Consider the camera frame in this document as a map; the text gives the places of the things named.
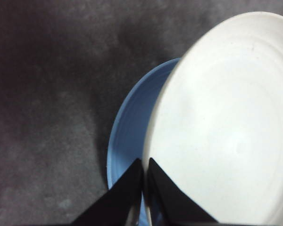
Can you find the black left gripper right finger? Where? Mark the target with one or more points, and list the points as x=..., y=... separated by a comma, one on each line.
x=169, y=200

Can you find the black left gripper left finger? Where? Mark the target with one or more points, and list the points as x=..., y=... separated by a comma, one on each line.
x=120, y=200

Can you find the blue round plate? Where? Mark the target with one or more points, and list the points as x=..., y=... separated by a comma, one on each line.
x=129, y=131

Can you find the white round plate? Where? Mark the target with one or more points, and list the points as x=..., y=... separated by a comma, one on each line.
x=226, y=117

